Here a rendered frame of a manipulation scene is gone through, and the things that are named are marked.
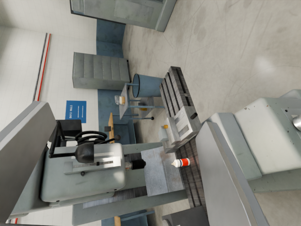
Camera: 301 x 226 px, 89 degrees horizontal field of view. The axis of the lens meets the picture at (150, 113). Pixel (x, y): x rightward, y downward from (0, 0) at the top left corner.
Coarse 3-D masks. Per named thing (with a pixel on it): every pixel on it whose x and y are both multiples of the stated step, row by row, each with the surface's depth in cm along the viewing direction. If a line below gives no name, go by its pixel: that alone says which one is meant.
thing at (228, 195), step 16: (208, 128) 10; (208, 144) 9; (224, 144) 8; (208, 160) 9; (224, 160) 8; (208, 176) 9; (224, 176) 7; (240, 176) 7; (208, 192) 9; (224, 192) 7; (240, 192) 6; (208, 208) 8; (224, 208) 7; (240, 208) 6; (256, 208) 6; (224, 224) 7; (240, 224) 6; (256, 224) 6
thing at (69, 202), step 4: (112, 192) 78; (88, 196) 74; (92, 196) 74; (96, 196) 75; (100, 196) 76; (104, 196) 76; (108, 196) 78; (64, 200) 70; (68, 200) 71; (72, 200) 71; (76, 200) 72; (80, 200) 72; (84, 200) 73; (88, 200) 74; (92, 200) 83; (60, 204) 70; (64, 204) 70; (68, 204) 71; (72, 204) 81
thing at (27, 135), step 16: (32, 112) 8; (48, 112) 9; (16, 128) 7; (32, 128) 8; (48, 128) 10; (0, 144) 6; (16, 144) 7; (32, 144) 8; (0, 160) 6; (16, 160) 7; (32, 160) 8; (0, 176) 6; (16, 176) 7; (0, 192) 6; (16, 192) 7; (0, 208) 7
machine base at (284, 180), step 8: (280, 96) 110; (288, 96) 105; (296, 96) 101; (264, 176) 119; (272, 176) 114; (280, 176) 109; (288, 176) 105; (296, 176) 101; (256, 184) 125; (264, 184) 119; (272, 184) 114; (280, 184) 109; (288, 184) 105; (296, 184) 101; (256, 192) 126
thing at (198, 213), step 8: (192, 208) 76; (200, 208) 77; (168, 216) 72; (176, 216) 71; (184, 216) 72; (192, 216) 73; (200, 216) 74; (168, 224) 70; (176, 224) 69; (184, 224) 70; (192, 224) 71; (200, 224) 72; (208, 224) 73
